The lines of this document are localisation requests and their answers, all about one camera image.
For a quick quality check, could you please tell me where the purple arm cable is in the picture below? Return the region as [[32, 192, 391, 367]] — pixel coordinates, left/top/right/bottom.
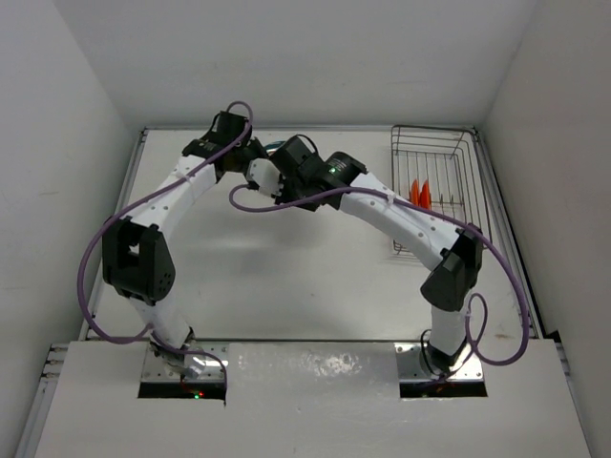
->
[[76, 99, 254, 383], [228, 185, 532, 381]]

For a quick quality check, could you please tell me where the orange plastic plate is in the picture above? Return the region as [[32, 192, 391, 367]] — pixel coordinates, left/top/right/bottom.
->
[[410, 179, 420, 206], [419, 180, 432, 210]]

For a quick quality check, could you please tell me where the white front cover panel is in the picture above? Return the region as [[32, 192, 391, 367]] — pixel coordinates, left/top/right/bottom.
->
[[37, 341, 589, 457]]

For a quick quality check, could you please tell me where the metal base plate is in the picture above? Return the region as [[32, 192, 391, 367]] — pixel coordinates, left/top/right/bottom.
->
[[394, 342, 485, 384], [140, 343, 228, 383]]

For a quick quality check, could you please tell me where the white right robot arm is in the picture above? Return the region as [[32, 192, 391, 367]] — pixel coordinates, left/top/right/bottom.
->
[[269, 136, 483, 373]]

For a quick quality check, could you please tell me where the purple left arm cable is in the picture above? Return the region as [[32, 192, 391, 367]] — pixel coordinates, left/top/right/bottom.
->
[[76, 99, 254, 383]]

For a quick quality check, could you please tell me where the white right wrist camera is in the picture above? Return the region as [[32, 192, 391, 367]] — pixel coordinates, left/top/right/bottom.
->
[[246, 158, 282, 198]]

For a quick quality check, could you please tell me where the grey wire dish rack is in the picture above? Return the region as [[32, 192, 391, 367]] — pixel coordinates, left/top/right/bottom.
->
[[390, 125, 492, 237]]

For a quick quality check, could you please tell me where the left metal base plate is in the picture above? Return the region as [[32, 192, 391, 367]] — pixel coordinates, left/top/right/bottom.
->
[[140, 343, 228, 383]]

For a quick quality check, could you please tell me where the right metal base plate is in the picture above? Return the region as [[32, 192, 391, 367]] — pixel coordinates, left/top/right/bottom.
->
[[394, 342, 485, 384]]

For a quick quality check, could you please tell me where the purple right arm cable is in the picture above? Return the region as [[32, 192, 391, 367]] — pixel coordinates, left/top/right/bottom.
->
[[228, 185, 532, 381]]

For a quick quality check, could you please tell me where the plain white plate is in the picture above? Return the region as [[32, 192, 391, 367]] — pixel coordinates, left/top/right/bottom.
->
[[264, 140, 285, 156]]

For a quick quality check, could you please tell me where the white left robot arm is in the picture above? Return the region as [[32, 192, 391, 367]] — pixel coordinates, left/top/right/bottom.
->
[[102, 109, 264, 351]]

